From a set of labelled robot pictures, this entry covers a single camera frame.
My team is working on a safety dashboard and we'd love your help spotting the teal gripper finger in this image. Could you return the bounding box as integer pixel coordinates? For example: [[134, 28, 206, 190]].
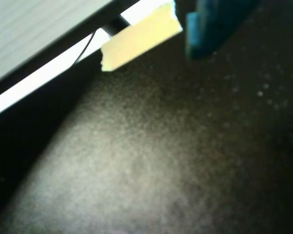
[[185, 0, 259, 59]]

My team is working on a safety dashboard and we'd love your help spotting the white ribbed panel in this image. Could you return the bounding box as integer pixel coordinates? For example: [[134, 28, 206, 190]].
[[0, 0, 113, 85]]

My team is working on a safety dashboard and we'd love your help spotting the beige masking tape piece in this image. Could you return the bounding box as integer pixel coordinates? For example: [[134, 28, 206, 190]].
[[100, 1, 184, 73]]

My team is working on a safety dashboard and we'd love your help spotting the thin black wire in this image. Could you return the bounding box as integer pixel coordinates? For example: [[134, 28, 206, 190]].
[[75, 30, 96, 64]]

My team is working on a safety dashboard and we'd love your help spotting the black round pole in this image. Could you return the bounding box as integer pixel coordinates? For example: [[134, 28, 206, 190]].
[[104, 15, 132, 35]]

